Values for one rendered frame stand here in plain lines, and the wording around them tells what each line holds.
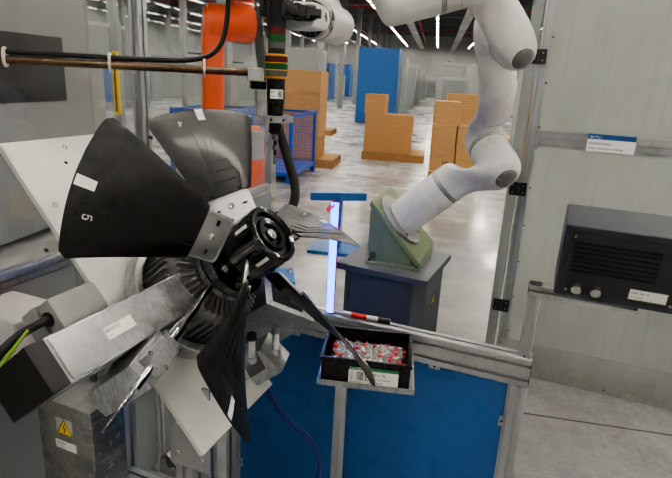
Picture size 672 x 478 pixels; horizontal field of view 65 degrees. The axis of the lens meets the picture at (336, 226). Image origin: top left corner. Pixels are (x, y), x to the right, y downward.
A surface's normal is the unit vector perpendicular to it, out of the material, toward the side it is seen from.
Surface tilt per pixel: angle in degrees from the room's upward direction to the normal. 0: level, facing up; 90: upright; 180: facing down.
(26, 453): 90
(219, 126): 39
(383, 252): 90
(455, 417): 90
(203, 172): 49
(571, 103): 90
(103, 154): 72
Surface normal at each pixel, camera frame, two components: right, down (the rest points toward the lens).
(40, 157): 0.74, -0.51
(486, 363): -0.38, 0.23
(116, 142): 0.70, -0.13
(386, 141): -0.15, 0.26
